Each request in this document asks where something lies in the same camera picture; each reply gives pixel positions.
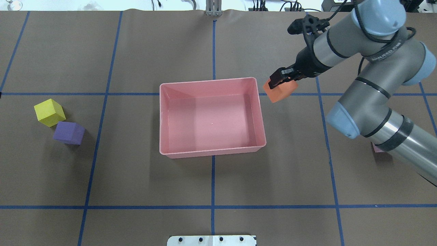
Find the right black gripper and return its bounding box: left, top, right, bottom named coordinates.
left=268, top=46, right=331, bottom=90

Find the orange foam block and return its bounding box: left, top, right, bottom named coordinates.
left=263, top=79, right=298, bottom=103

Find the pink foam block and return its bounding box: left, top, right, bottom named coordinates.
left=370, top=142, right=386, bottom=153

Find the purple foam block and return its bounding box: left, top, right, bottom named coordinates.
left=53, top=121, right=85, bottom=145

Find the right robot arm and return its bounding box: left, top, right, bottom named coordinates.
left=263, top=0, right=437, bottom=185

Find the pink plastic bin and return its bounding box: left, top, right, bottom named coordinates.
left=159, top=77, right=267, bottom=159

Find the yellow foam block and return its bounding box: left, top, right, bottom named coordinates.
left=34, top=99, right=67, bottom=127

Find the aluminium frame post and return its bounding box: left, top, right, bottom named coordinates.
left=206, top=0, right=223, bottom=16

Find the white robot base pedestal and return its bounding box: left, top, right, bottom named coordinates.
left=167, top=235, right=257, bottom=246

